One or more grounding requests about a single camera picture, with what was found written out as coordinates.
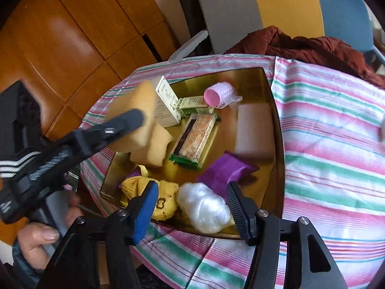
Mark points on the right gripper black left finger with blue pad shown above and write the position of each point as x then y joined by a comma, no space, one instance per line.
74,264

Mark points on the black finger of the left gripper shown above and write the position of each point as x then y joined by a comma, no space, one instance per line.
99,136

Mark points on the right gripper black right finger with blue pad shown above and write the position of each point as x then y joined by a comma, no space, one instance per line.
309,262

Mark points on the yellow sponge block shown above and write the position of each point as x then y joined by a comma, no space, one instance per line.
144,98

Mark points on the white cardboard box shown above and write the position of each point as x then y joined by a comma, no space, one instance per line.
166,107

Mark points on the cereal bar clear wrapper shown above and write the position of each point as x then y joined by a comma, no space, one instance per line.
189,148

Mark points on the small green white box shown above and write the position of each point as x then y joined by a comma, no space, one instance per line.
191,105

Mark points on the white plastic bag ball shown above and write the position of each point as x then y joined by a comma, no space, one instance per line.
206,210

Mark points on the purple pouch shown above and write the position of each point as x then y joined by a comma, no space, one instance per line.
227,168
135,173

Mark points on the pink hair roller clip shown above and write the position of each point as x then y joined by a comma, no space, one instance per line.
221,95

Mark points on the pale pink sponge block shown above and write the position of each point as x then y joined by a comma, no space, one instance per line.
254,137

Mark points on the person's left hand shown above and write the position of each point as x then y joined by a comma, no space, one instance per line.
33,236

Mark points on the wooden wardrobe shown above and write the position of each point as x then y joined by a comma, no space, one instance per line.
70,52

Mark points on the striped pink green bedsheet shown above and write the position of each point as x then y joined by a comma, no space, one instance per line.
334,159

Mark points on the grey yellow blue armchair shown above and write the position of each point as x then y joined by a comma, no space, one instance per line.
217,25

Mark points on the dark red jacket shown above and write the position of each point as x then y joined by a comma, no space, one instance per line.
330,52

